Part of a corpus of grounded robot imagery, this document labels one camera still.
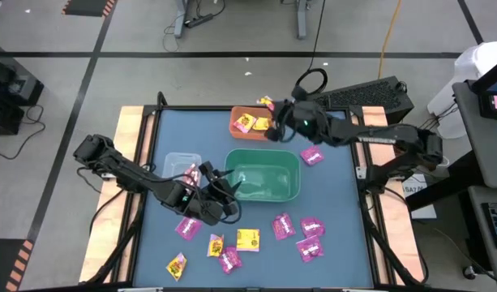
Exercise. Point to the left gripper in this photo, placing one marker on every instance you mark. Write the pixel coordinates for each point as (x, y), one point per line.
(207, 204)

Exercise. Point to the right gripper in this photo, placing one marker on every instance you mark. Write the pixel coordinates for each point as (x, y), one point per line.
(307, 121)

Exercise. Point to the yellow Sour Patch candy packet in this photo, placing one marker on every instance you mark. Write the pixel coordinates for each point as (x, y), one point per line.
(245, 123)
(215, 245)
(265, 101)
(176, 266)
(248, 240)
(261, 123)

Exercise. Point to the pink white candy roll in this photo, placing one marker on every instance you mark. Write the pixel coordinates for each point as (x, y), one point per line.
(196, 178)
(189, 172)

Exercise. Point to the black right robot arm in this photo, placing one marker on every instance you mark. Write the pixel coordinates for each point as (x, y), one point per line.
(378, 136)

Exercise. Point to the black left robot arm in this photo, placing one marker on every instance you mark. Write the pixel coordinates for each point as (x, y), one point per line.
(130, 174)

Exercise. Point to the teal plastic bin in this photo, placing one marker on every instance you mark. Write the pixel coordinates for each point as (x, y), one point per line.
(264, 178)

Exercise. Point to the orange plastic bin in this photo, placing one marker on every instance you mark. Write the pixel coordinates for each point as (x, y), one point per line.
(248, 137)

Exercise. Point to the clear plastic bin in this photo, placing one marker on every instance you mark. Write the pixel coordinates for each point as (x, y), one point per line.
(177, 162)

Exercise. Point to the black computer tower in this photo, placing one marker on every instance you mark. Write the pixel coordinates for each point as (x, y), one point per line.
(365, 95)

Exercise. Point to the wooden side board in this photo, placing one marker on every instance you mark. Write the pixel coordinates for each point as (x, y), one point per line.
(126, 130)
(374, 115)

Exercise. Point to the grey desk leg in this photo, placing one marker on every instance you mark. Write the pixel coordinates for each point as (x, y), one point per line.
(180, 20)
(301, 20)

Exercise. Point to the black power strip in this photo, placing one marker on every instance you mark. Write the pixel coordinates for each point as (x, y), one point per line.
(199, 20)

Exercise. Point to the white paper sheet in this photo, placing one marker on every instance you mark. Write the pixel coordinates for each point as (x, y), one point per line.
(422, 207)

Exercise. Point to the white plastic bag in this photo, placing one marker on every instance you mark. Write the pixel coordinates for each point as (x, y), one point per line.
(475, 65)

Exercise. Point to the grey desk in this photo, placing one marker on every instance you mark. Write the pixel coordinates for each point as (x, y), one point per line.
(479, 243)
(487, 154)

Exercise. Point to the black monitor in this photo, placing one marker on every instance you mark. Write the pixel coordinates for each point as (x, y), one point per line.
(495, 87)

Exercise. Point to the orange black hazard mat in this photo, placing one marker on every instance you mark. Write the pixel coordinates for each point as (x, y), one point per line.
(88, 7)
(1, 267)

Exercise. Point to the black equipment rack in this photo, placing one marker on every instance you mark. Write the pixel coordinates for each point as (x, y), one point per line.
(9, 85)

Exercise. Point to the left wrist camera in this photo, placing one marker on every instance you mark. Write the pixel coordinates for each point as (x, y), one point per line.
(207, 170)

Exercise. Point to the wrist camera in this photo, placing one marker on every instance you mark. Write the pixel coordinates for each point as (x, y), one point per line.
(299, 93)
(207, 170)

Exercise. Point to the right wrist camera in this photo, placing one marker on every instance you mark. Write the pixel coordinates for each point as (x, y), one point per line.
(299, 93)

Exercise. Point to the black corner bracket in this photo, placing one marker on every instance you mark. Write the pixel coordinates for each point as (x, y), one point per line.
(162, 99)

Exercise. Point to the silver aluminium bracket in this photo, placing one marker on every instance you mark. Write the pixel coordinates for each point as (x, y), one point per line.
(140, 289)

